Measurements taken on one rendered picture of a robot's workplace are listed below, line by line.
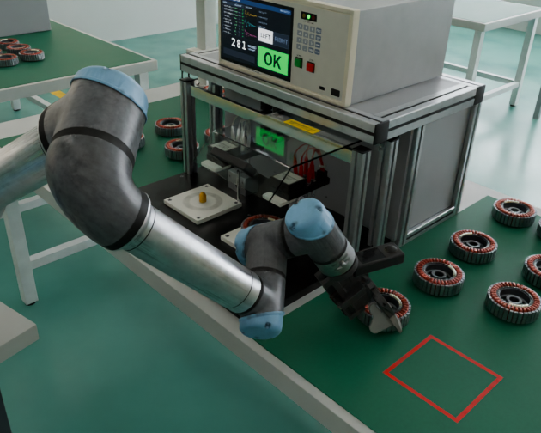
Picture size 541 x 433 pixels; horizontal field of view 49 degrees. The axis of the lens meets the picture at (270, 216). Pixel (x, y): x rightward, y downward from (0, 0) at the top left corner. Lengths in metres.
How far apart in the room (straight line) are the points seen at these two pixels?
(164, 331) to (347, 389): 1.37
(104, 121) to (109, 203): 0.11
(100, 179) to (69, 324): 1.73
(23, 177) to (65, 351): 1.44
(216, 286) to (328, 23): 0.65
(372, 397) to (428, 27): 0.87
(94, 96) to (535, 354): 0.95
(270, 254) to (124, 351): 1.35
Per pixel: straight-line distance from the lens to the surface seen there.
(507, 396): 1.21
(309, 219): 1.02
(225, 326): 1.25
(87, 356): 2.35
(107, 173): 0.81
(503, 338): 1.33
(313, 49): 1.38
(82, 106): 0.87
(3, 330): 1.33
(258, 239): 1.09
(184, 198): 1.64
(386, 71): 1.44
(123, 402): 2.16
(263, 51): 1.50
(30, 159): 0.98
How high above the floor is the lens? 1.56
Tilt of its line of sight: 30 degrees down
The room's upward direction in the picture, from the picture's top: 2 degrees clockwise
